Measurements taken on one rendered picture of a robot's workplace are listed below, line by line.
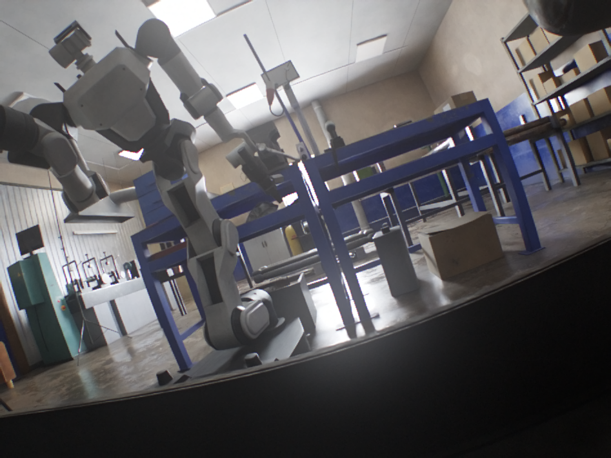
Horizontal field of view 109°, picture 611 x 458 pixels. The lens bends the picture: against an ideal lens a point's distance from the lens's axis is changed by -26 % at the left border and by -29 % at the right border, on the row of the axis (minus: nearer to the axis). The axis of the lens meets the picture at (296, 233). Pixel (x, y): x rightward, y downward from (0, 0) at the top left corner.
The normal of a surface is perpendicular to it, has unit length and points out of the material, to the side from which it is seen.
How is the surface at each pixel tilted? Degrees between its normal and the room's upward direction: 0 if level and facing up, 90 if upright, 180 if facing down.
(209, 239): 101
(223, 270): 109
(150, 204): 90
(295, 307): 90
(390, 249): 90
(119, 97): 133
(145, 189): 90
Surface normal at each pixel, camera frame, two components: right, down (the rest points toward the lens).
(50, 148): 0.87, 0.49
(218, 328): -0.35, -0.27
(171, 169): 0.11, 0.77
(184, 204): -0.08, 0.46
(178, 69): 0.50, 0.54
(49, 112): 0.33, 0.00
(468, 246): -0.20, 0.06
